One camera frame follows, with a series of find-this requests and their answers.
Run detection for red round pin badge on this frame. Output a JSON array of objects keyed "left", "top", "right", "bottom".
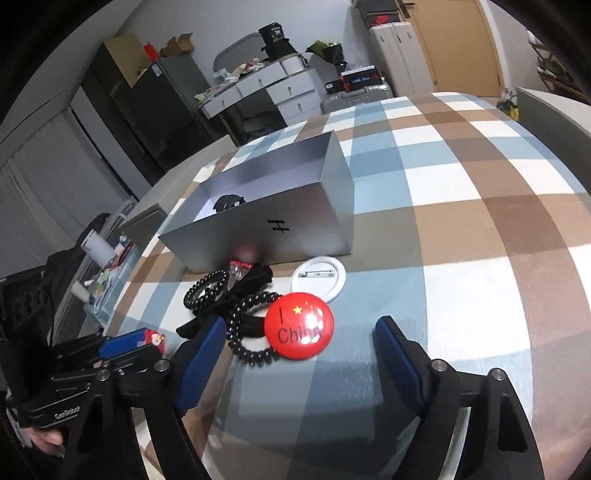
[{"left": 264, "top": 292, "right": 335, "bottom": 361}]

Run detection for black bag with green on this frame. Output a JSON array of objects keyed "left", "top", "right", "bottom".
[{"left": 305, "top": 41, "right": 347, "bottom": 65}]

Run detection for grey arched frame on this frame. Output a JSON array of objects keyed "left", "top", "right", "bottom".
[{"left": 213, "top": 36, "right": 264, "bottom": 75}]

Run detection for wooden shoe rack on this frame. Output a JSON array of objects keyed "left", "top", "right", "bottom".
[{"left": 526, "top": 30, "right": 568, "bottom": 93}]

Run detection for grey curtain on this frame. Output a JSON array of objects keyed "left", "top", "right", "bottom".
[{"left": 0, "top": 108, "right": 139, "bottom": 278}]

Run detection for wooden door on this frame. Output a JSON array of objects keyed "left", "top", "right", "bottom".
[{"left": 399, "top": 0, "right": 504, "bottom": 97}]

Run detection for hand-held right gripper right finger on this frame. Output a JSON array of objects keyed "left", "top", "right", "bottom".
[{"left": 373, "top": 315, "right": 548, "bottom": 480}]

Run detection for silver suitcase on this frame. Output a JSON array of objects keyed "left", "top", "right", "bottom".
[{"left": 320, "top": 83, "right": 393, "bottom": 114}]

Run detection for white round pin badge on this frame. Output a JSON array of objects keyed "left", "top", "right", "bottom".
[{"left": 291, "top": 257, "right": 347, "bottom": 303}]

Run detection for red white cartoon hair clip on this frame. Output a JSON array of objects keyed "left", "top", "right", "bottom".
[{"left": 141, "top": 329, "right": 167, "bottom": 352}]

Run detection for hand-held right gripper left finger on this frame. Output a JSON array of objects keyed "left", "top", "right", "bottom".
[{"left": 60, "top": 316, "right": 228, "bottom": 480}]

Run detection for grey chair back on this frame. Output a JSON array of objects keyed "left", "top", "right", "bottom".
[{"left": 516, "top": 87, "right": 591, "bottom": 181}]

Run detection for large cardboard box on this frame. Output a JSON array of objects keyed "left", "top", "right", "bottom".
[{"left": 104, "top": 33, "right": 148, "bottom": 88}]

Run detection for silver cardboard box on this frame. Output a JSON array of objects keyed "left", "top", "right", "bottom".
[{"left": 158, "top": 130, "right": 355, "bottom": 274}]

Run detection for black hair accessory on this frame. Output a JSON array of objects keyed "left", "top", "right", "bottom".
[{"left": 213, "top": 194, "right": 247, "bottom": 213}]

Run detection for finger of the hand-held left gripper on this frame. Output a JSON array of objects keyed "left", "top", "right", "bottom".
[
  {"left": 95, "top": 346, "right": 167, "bottom": 377},
  {"left": 52, "top": 330, "right": 153, "bottom": 360}
]

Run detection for stacked shoe boxes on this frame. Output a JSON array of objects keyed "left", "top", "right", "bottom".
[{"left": 355, "top": 0, "right": 407, "bottom": 26}]

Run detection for person's left hand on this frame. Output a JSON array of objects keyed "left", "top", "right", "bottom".
[{"left": 21, "top": 425, "right": 69, "bottom": 462}]

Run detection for dark refrigerator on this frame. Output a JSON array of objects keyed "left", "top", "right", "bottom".
[{"left": 129, "top": 55, "right": 218, "bottom": 171}]

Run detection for white paper roll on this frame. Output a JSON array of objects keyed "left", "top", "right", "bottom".
[{"left": 82, "top": 229, "right": 116, "bottom": 266}]

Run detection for black box with red stripe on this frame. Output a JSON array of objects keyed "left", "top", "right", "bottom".
[{"left": 339, "top": 67, "right": 382, "bottom": 90}]

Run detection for white suitcase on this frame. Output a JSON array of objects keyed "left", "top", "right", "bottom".
[{"left": 369, "top": 21, "right": 432, "bottom": 97}]

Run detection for white drawer dresser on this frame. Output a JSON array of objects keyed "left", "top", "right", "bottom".
[{"left": 199, "top": 54, "right": 324, "bottom": 134}]

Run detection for brown blue checkered tablecloth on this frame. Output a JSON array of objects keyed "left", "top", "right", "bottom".
[{"left": 106, "top": 91, "right": 591, "bottom": 480}]

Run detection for black spiral hair tie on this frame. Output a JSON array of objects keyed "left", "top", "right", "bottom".
[
  {"left": 183, "top": 270, "right": 230, "bottom": 315},
  {"left": 226, "top": 292, "right": 281, "bottom": 367}
]

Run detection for dark tall cabinet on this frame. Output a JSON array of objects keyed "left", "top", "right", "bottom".
[{"left": 69, "top": 44, "right": 162, "bottom": 195}]

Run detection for small open cardboard box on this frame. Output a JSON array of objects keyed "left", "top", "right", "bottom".
[{"left": 165, "top": 32, "right": 195, "bottom": 57}]

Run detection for black velvet bow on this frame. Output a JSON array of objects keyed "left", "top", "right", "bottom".
[{"left": 176, "top": 264, "right": 274, "bottom": 341}]

